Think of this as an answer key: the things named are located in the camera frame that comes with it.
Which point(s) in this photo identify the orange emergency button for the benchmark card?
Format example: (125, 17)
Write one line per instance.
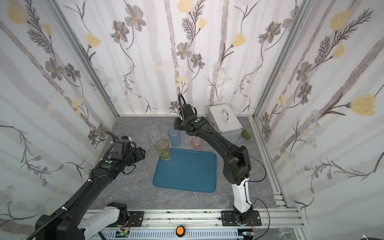
(180, 231)

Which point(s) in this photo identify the yellow plastic tumbler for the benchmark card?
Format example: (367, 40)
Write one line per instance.
(163, 148)

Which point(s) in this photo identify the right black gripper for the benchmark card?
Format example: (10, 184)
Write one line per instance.
(186, 111)

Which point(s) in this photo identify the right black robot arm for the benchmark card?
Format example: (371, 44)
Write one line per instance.
(237, 164)

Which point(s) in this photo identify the silver aluminium case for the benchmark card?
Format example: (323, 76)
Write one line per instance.
(224, 121)

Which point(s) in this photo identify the green small object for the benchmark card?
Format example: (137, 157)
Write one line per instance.
(246, 134)

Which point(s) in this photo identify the clear faceted glass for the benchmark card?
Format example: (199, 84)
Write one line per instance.
(153, 131)
(141, 134)

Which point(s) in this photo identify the aluminium mounting rail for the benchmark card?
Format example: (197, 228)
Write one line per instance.
(265, 224)

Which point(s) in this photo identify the teal plastic tray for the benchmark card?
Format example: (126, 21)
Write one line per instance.
(187, 170)

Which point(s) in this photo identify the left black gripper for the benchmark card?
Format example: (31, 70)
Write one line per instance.
(139, 153)

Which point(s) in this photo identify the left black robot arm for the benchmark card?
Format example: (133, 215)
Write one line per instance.
(63, 224)

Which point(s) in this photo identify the blue plastic tumbler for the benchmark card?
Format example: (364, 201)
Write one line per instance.
(174, 137)

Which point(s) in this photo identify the pink plastic cup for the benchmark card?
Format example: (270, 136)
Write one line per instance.
(196, 143)

